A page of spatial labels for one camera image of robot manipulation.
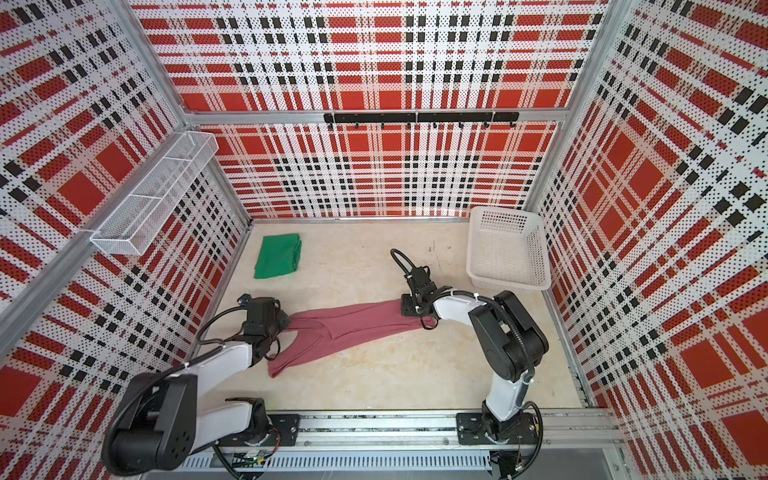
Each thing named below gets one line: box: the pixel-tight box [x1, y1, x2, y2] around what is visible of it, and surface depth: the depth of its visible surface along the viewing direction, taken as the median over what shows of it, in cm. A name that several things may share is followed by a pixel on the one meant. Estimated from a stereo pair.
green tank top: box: [253, 233, 302, 279], surface depth 109 cm
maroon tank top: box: [268, 298, 431, 378], surface depth 91 cm
